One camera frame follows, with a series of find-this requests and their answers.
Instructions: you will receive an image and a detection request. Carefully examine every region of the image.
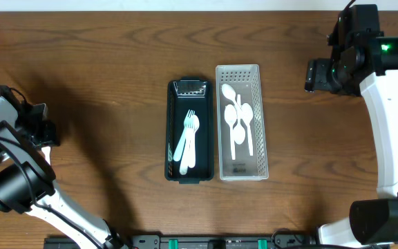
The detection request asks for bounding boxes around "white plastic fork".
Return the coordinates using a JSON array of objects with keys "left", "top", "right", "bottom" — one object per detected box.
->
[
  {"left": 41, "top": 146, "right": 51, "bottom": 165},
  {"left": 180, "top": 110, "right": 195, "bottom": 175}
]

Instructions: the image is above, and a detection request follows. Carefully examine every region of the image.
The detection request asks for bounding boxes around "white spoon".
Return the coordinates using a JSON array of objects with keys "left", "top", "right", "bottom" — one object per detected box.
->
[
  {"left": 241, "top": 103, "right": 254, "bottom": 156},
  {"left": 221, "top": 84, "right": 238, "bottom": 106},
  {"left": 224, "top": 104, "right": 236, "bottom": 160},
  {"left": 188, "top": 115, "right": 200, "bottom": 168},
  {"left": 234, "top": 94, "right": 245, "bottom": 145}
]

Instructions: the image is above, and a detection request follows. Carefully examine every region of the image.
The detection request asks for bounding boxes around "clear plastic basket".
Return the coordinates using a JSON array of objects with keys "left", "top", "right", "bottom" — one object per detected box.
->
[{"left": 216, "top": 64, "right": 269, "bottom": 181}]

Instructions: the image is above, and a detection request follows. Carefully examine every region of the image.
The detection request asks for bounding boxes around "pale green plastic fork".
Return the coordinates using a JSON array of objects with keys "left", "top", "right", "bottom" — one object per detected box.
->
[{"left": 173, "top": 110, "right": 194, "bottom": 162}]

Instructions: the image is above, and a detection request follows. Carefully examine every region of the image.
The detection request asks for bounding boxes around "black plastic basket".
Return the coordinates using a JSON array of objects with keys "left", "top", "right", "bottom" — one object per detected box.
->
[{"left": 164, "top": 77, "right": 214, "bottom": 184}]

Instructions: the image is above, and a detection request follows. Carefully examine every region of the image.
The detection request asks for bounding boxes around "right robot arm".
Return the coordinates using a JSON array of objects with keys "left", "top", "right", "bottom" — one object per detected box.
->
[{"left": 305, "top": 1, "right": 398, "bottom": 248}]

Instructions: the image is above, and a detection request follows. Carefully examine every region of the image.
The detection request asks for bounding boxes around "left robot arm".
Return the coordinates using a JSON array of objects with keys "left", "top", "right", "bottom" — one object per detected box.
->
[{"left": 0, "top": 84, "right": 131, "bottom": 248}]

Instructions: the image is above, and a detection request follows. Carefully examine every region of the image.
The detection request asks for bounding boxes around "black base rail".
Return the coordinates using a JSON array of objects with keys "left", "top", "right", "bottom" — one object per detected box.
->
[{"left": 43, "top": 232, "right": 321, "bottom": 249}]

